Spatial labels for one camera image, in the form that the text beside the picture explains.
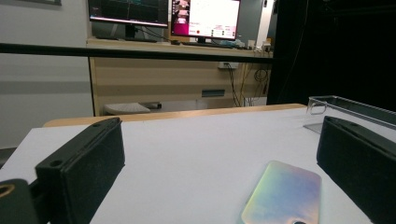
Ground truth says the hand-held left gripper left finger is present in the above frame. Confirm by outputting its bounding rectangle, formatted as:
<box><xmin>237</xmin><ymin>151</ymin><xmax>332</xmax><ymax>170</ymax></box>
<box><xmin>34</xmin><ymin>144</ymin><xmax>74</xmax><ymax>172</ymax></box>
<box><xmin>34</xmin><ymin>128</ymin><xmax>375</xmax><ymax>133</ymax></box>
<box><xmin>35</xmin><ymin>117</ymin><xmax>126</xmax><ymax>224</ymax></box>

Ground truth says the light wooden desk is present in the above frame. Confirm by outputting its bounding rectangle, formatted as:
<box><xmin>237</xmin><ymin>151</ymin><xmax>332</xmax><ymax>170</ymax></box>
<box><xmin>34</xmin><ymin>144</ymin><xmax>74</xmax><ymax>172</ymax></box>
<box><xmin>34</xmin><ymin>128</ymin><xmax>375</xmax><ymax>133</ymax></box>
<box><xmin>86</xmin><ymin>36</ymin><xmax>275</xmax><ymax>117</ymax></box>

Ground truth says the clear plastic tray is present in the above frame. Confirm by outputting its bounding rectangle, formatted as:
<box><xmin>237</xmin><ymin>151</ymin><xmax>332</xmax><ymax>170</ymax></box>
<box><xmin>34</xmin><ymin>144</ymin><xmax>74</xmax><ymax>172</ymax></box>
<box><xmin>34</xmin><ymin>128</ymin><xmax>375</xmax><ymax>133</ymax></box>
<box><xmin>303</xmin><ymin>94</ymin><xmax>396</xmax><ymax>134</ymax></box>

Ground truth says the black keyboard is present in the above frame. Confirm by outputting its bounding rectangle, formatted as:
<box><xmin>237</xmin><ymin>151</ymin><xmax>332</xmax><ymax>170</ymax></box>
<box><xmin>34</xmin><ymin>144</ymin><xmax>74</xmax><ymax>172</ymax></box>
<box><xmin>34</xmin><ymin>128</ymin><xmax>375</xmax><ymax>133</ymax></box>
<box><xmin>181</xmin><ymin>41</ymin><xmax>235</xmax><ymax>49</ymax></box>

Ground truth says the bright computer monitor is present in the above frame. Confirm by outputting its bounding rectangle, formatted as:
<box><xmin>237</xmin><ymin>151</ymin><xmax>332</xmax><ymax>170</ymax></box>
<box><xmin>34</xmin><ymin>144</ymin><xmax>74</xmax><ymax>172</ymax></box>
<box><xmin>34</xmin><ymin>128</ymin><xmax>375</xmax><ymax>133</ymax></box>
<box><xmin>170</xmin><ymin>0</ymin><xmax>242</xmax><ymax>45</ymax></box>

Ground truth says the grey desk label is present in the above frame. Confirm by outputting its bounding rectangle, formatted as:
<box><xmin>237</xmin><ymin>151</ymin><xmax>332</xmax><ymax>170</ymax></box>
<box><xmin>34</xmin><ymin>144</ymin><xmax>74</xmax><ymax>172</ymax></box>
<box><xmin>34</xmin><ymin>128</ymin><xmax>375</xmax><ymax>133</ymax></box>
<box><xmin>201</xmin><ymin>89</ymin><xmax>226</xmax><ymax>98</ymax></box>

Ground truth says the black cable bundle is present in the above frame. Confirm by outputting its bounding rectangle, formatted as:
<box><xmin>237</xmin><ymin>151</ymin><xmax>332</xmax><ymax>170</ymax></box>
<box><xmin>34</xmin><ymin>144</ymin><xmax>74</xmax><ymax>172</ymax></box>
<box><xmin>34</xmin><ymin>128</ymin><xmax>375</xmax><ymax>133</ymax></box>
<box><xmin>225</xmin><ymin>63</ymin><xmax>271</xmax><ymax>107</ymax></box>

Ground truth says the dark computer monitor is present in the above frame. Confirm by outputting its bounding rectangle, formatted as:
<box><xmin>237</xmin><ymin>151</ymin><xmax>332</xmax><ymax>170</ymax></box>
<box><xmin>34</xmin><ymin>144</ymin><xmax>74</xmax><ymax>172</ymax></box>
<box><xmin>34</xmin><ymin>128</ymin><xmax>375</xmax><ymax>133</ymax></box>
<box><xmin>87</xmin><ymin>0</ymin><xmax>170</xmax><ymax>43</ymax></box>

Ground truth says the white table cover sheet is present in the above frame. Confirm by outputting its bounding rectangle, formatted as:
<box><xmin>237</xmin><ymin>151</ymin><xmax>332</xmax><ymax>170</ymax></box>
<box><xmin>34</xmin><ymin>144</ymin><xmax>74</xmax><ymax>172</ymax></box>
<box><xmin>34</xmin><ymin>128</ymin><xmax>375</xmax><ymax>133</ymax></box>
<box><xmin>0</xmin><ymin>106</ymin><xmax>396</xmax><ymax>224</ymax></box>

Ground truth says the black curtain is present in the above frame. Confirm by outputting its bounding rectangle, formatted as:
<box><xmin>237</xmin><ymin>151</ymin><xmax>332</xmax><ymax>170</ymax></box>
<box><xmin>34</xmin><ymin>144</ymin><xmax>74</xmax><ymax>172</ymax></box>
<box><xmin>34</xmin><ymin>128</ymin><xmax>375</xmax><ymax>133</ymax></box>
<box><xmin>266</xmin><ymin>0</ymin><xmax>396</xmax><ymax>112</ymax></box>

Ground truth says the black horizontal frame bar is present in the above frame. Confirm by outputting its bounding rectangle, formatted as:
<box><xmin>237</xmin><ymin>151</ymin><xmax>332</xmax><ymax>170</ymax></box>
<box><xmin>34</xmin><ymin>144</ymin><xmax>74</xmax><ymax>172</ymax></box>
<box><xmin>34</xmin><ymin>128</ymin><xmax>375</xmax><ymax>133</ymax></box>
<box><xmin>0</xmin><ymin>42</ymin><xmax>275</xmax><ymax>64</ymax></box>

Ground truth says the white power strip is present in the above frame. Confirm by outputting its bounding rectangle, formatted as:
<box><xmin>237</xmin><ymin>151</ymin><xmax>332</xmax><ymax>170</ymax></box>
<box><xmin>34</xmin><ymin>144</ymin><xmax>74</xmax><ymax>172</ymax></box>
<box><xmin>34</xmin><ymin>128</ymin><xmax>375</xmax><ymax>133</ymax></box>
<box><xmin>218</xmin><ymin>61</ymin><xmax>240</xmax><ymax>70</ymax></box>

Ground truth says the iridescent phone case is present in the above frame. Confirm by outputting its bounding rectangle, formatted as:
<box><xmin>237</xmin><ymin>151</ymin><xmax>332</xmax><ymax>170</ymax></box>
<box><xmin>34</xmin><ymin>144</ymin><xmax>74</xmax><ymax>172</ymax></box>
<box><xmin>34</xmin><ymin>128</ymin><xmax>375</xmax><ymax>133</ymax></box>
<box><xmin>239</xmin><ymin>160</ymin><xmax>322</xmax><ymax>224</ymax></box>

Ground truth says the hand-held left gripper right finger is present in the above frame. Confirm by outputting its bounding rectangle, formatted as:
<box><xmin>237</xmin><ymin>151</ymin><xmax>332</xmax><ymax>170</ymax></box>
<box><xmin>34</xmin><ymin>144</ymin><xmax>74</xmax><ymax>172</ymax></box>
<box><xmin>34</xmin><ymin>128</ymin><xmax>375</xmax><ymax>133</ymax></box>
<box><xmin>316</xmin><ymin>115</ymin><xmax>396</xmax><ymax>224</ymax></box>

